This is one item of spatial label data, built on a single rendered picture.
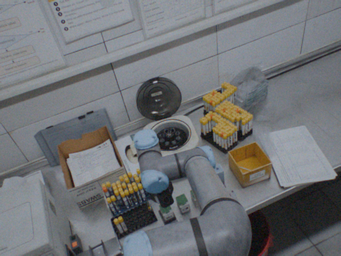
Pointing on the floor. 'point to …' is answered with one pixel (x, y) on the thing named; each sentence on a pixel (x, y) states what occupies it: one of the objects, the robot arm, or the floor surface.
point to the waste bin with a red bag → (260, 234)
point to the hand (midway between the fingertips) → (165, 203)
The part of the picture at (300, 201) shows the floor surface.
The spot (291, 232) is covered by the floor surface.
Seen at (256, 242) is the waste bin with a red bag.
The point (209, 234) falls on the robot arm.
